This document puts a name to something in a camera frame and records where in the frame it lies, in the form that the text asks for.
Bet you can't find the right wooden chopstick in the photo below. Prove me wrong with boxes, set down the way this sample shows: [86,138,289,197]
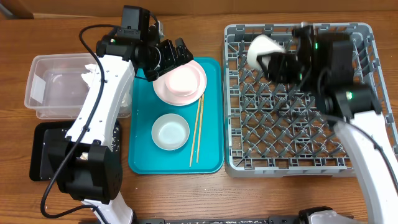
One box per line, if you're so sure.
[196,94,205,163]

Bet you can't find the black plastic tray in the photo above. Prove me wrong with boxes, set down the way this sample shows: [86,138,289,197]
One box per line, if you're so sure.
[29,120,123,183]

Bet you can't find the wooden chopstick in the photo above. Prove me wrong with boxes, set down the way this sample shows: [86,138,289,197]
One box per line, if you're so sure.
[196,94,205,163]
[189,97,202,167]

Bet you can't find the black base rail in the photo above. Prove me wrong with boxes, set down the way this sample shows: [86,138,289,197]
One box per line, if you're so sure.
[136,215,310,224]

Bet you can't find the large pink plate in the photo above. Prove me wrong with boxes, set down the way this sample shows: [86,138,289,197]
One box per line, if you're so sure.
[152,61,207,106]

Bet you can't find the teal plastic tray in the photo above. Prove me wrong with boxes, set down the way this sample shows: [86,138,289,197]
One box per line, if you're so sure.
[128,57,224,175]

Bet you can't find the clear plastic bin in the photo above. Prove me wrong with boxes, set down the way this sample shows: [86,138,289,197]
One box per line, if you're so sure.
[24,53,131,119]

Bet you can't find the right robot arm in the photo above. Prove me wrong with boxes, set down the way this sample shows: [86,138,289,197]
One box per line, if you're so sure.
[248,24,397,223]

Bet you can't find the grey dishwasher rack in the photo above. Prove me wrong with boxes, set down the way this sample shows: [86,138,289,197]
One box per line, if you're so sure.
[222,22,398,179]

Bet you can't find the white napkin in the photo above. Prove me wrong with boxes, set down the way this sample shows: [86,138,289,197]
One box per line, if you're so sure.
[81,63,132,108]

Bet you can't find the left wooden chopstick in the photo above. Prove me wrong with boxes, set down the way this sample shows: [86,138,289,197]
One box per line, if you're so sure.
[189,97,202,167]

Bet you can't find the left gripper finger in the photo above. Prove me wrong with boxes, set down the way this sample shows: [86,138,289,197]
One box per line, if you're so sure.
[175,38,194,64]
[153,60,195,82]

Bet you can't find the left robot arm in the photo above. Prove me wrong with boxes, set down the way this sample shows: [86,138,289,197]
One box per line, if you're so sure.
[45,6,193,223]

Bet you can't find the white cup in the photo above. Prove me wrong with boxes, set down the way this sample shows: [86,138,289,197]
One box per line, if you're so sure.
[247,34,285,70]

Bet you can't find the grey bowl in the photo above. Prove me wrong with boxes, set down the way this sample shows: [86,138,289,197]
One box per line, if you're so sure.
[151,113,190,151]

